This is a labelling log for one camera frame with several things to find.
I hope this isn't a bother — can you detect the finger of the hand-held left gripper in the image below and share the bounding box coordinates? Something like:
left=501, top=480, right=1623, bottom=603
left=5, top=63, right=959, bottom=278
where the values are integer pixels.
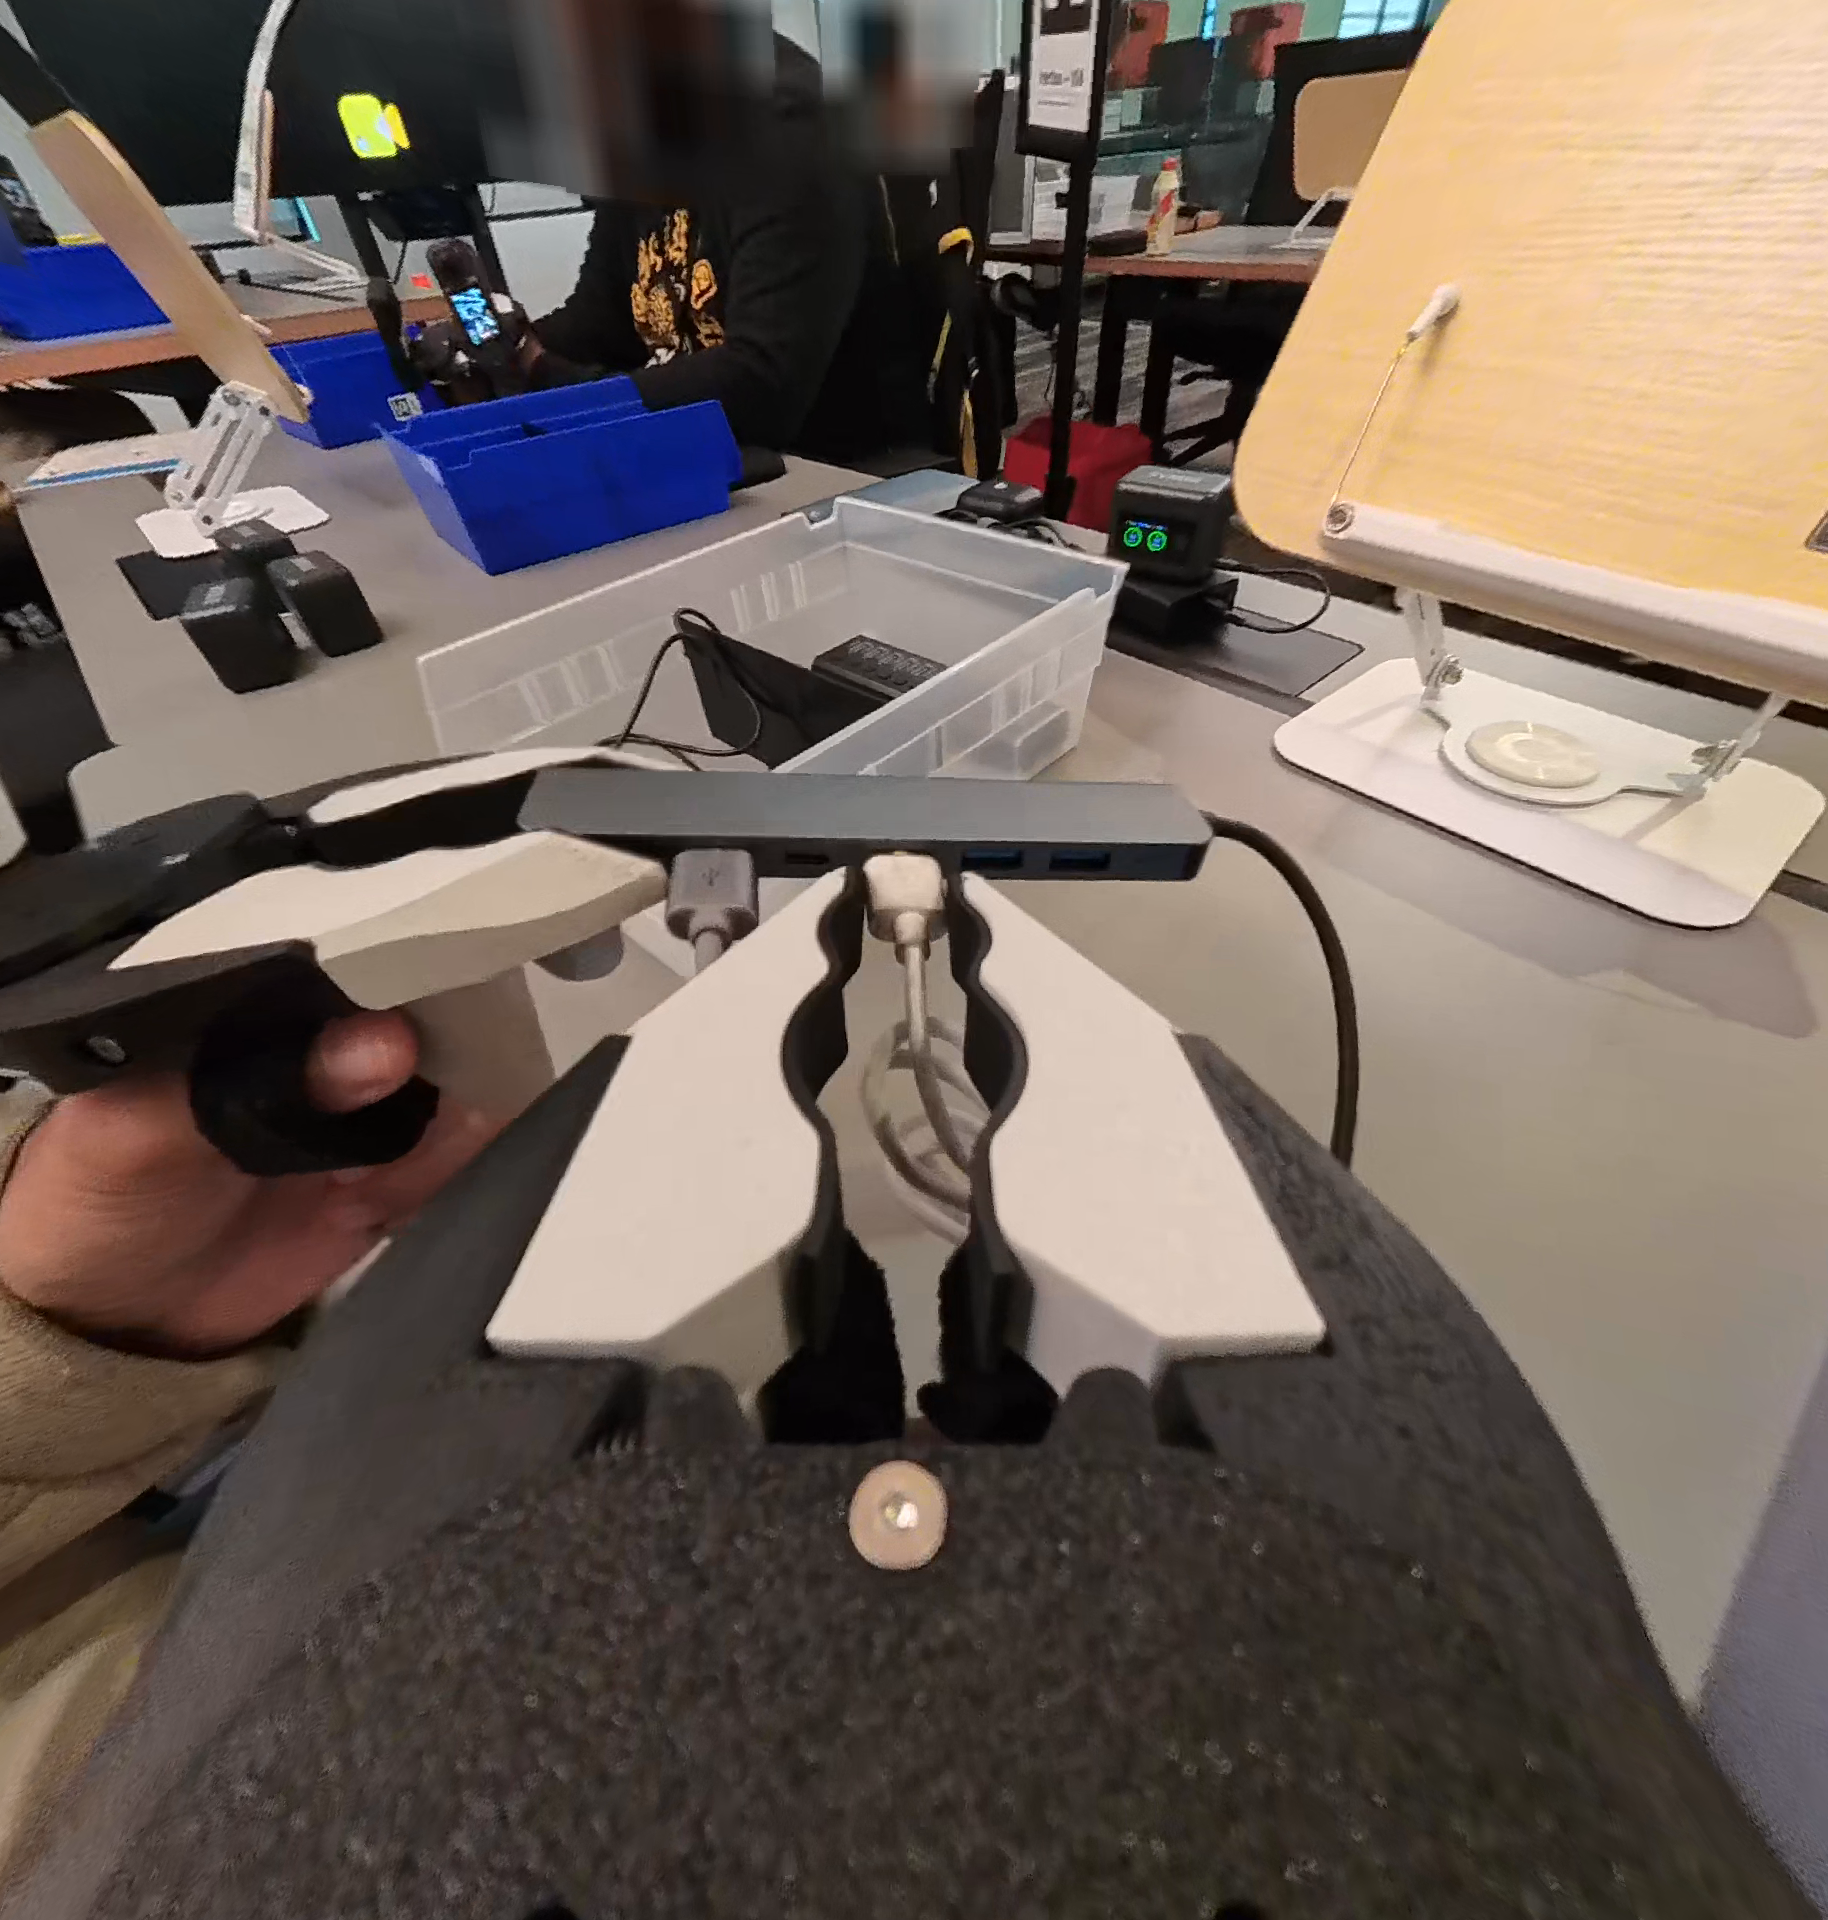
left=111, top=832, right=670, bottom=1012
left=307, top=744, right=676, bottom=869

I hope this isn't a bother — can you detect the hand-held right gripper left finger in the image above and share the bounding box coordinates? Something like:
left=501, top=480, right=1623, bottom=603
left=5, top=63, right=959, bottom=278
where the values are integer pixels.
left=486, top=874, right=904, bottom=1445

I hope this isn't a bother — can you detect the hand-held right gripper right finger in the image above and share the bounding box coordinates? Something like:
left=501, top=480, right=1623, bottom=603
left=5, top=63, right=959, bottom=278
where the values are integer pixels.
left=917, top=874, right=1327, bottom=1445

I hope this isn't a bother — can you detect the clear plastic divided bin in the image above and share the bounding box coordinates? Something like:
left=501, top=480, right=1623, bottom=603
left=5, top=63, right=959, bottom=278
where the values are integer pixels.
left=416, top=494, right=1131, bottom=782

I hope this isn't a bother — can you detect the grey USB cable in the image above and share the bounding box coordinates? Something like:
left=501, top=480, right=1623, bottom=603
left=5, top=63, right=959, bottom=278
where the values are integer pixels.
left=667, top=845, right=764, bottom=979

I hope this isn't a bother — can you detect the white USB cable blue tape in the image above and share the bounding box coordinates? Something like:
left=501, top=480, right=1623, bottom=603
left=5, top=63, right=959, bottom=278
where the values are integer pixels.
left=855, top=852, right=1014, bottom=1243

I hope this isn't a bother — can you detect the person's left forearm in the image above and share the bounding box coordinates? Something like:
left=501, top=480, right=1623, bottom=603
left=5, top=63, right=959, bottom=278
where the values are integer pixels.
left=0, top=1085, right=308, bottom=1630

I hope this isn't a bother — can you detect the person's left hand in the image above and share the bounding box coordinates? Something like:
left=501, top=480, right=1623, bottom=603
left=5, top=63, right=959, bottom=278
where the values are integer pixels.
left=0, top=1007, right=507, bottom=1361

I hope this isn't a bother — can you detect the blue plastic bin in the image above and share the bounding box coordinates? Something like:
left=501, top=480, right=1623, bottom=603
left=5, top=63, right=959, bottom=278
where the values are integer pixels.
left=0, top=240, right=170, bottom=343
left=380, top=373, right=747, bottom=577
left=272, top=332, right=410, bottom=451

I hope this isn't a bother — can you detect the grey flat pouch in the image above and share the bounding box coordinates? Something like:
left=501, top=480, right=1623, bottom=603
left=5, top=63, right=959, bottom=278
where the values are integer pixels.
left=839, top=467, right=1006, bottom=523

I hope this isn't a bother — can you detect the white curved stand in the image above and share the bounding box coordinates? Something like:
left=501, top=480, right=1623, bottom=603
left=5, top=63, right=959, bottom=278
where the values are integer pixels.
left=231, top=0, right=369, bottom=290

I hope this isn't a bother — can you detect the black power station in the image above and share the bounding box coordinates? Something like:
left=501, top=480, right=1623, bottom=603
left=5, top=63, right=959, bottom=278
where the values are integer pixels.
left=1106, top=463, right=1246, bottom=647

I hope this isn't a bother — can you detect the red bag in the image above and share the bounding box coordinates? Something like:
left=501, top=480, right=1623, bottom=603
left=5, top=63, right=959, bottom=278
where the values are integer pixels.
left=1004, top=416, right=1157, bottom=521

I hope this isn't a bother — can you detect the black monitor screen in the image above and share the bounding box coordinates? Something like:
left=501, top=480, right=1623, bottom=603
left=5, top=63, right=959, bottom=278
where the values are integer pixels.
left=14, top=0, right=587, bottom=205

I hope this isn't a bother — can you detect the wooden background table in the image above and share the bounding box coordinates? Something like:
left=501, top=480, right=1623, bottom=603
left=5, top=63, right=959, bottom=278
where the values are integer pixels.
left=989, top=221, right=1330, bottom=290

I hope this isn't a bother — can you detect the framed black white marker sign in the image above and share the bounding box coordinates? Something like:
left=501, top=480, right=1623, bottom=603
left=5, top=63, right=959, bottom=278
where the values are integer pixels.
left=1017, top=0, right=1114, bottom=161

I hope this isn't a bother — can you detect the black cable of long hub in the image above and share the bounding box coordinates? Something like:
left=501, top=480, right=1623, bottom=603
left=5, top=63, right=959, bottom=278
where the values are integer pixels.
left=1202, top=814, right=1364, bottom=1169

